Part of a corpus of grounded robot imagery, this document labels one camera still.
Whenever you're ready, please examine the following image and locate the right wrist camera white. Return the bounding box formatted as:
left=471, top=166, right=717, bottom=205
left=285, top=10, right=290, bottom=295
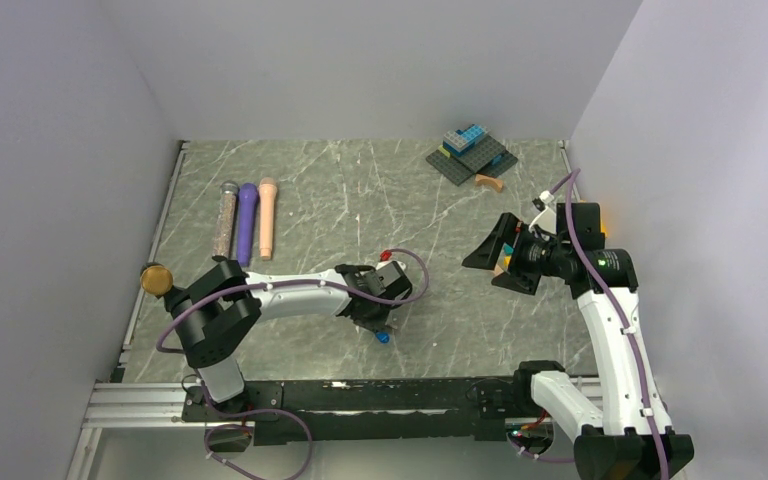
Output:
left=529, top=190, right=557, bottom=234

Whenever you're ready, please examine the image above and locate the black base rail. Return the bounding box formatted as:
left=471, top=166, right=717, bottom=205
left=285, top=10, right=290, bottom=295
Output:
left=181, top=377, right=542, bottom=446

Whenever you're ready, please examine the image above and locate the lego brick build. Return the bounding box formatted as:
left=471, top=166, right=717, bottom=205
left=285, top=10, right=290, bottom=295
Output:
left=426, top=124, right=519, bottom=186

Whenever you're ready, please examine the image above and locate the glitter silver microphone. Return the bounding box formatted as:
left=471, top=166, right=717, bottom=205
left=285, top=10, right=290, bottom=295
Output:
left=211, top=181, right=239, bottom=261

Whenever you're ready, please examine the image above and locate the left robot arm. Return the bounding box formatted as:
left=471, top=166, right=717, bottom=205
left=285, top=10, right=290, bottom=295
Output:
left=140, top=260, right=413, bottom=420

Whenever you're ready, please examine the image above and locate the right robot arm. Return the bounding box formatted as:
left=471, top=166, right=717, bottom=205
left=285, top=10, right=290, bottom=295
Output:
left=462, top=202, right=695, bottom=479

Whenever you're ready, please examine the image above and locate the wooden arch block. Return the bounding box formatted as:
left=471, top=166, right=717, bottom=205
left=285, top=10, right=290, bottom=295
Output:
left=474, top=174, right=504, bottom=193

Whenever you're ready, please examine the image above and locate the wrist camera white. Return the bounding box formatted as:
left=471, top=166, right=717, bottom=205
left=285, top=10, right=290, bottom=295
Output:
left=529, top=190, right=557, bottom=234
left=375, top=260, right=413, bottom=300

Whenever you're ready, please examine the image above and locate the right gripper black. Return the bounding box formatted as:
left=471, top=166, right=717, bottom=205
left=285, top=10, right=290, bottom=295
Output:
left=463, top=212, right=570, bottom=295

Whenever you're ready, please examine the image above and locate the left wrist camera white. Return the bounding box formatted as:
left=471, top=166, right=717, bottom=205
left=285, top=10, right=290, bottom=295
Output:
left=375, top=260, right=413, bottom=300

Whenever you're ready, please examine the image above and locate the pink microphone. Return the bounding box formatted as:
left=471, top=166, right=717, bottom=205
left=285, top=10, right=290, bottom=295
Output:
left=258, top=177, right=278, bottom=260

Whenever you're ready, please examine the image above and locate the gold microphone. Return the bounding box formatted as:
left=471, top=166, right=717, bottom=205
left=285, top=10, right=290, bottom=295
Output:
left=139, top=263, right=174, bottom=297

